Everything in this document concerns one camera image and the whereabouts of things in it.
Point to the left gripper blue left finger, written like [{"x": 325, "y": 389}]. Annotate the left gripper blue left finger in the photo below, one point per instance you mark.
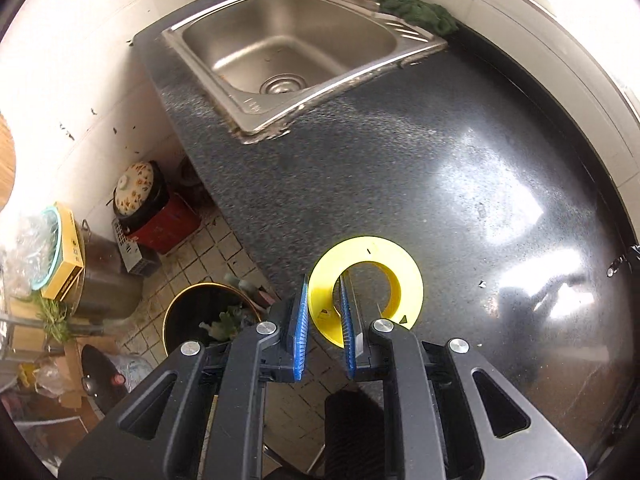
[{"x": 299, "y": 329}]

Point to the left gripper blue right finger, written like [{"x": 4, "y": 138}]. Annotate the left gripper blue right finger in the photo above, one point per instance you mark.
[{"x": 347, "y": 304}]

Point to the green cartoon snack bag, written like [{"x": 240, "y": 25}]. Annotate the green cartoon snack bag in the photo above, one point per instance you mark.
[{"x": 258, "y": 295}]

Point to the green carton box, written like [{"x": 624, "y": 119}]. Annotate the green carton box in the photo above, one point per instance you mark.
[{"x": 231, "y": 322}]

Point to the black trash bin yellow rim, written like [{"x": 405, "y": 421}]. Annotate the black trash bin yellow rim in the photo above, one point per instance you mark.
[{"x": 200, "y": 302}]

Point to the red box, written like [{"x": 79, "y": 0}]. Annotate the red box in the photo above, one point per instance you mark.
[{"x": 169, "y": 227}]

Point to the grey plastic crate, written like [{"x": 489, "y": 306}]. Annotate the grey plastic crate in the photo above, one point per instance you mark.
[{"x": 137, "y": 259}]

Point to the dark brown clay jar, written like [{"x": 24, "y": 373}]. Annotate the dark brown clay jar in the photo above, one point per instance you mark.
[{"x": 190, "y": 185}]

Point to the large steel stockpot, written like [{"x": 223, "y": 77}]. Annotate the large steel stockpot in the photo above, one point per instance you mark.
[{"x": 105, "y": 290}]

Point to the floral ceramic pot lid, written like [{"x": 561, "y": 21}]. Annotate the floral ceramic pot lid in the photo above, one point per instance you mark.
[{"x": 133, "y": 188}]

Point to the yellow cardboard box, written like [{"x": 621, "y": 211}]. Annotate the yellow cardboard box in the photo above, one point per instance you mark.
[{"x": 68, "y": 261}]

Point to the green potted plant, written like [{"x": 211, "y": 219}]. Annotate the green potted plant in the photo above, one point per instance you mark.
[{"x": 53, "y": 316}]

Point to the stainless steel sink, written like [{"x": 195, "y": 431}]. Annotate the stainless steel sink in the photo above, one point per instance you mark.
[{"x": 265, "y": 62}]

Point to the dark green cloth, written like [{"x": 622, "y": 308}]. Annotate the dark green cloth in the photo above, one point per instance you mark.
[{"x": 429, "y": 16}]

